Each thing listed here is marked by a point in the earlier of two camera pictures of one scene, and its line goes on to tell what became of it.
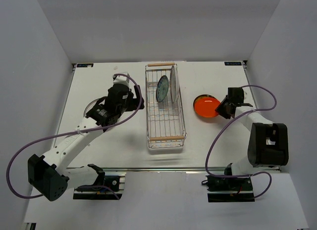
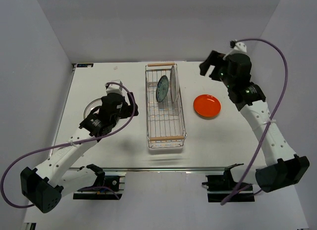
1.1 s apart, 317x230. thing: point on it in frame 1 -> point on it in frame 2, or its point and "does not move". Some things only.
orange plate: [205, 106] does not move
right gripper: [220, 109] -> [213, 58]
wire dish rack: [164, 122] does not move
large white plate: [91, 104] does not move
